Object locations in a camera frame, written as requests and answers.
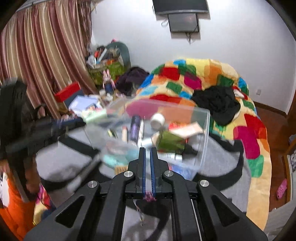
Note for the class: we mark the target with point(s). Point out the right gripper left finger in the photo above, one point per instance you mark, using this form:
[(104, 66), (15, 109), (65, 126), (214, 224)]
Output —
[(97, 210)]

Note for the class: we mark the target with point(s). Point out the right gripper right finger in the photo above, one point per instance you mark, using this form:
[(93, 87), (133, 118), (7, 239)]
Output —
[(198, 210)]

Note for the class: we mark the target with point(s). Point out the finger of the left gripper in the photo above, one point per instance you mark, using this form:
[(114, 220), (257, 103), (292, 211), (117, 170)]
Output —
[(64, 123)]

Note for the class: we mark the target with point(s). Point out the white toothpaste tube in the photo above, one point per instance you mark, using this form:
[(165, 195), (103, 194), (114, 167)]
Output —
[(172, 156)]

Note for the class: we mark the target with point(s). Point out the clear plastic storage bin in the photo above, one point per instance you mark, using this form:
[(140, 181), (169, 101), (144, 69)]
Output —
[(112, 133)]

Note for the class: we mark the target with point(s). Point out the green spray bottle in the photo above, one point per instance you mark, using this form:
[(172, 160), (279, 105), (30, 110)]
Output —
[(170, 143)]

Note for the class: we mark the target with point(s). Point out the purple bottle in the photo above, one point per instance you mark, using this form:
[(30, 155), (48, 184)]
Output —
[(134, 128)]

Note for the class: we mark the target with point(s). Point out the white tape roll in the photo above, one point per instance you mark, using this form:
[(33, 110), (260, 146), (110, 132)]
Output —
[(157, 121)]

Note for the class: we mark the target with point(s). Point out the red flat box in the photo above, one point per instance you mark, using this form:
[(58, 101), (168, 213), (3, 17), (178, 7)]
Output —
[(65, 93)]

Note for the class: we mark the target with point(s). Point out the striped brown curtain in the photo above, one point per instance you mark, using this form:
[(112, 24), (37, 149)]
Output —
[(46, 45)]

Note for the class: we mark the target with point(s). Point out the green bag of clutter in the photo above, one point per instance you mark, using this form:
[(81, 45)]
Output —
[(102, 59)]

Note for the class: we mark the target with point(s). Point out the pink crocs shoe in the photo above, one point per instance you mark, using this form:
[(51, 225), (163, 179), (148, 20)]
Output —
[(281, 189)]

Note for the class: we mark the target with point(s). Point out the green dinosaur plush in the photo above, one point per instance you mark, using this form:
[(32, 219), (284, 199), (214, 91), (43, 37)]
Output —
[(123, 51)]

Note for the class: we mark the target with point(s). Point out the dark purple garment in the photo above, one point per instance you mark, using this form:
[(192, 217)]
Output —
[(130, 81)]

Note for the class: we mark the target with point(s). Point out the black clothing pile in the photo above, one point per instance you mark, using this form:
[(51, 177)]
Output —
[(220, 101)]

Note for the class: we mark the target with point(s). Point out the colourful patchwork quilt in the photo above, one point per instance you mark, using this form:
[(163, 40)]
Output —
[(176, 81)]

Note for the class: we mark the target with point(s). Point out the wall mounted monitor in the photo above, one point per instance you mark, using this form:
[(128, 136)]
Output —
[(182, 14)]

